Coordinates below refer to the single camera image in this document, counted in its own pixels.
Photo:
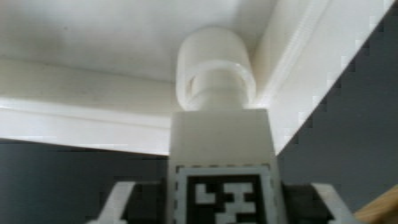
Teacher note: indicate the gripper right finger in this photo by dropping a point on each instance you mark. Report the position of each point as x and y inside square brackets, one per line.
[334, 204]

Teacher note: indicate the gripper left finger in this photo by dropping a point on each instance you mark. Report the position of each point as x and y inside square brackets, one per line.
[110, 214]

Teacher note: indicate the white table leg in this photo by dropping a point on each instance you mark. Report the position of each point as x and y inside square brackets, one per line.
[224, 189]

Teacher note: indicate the white square table top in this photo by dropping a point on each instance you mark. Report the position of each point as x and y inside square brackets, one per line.
[87, 63]

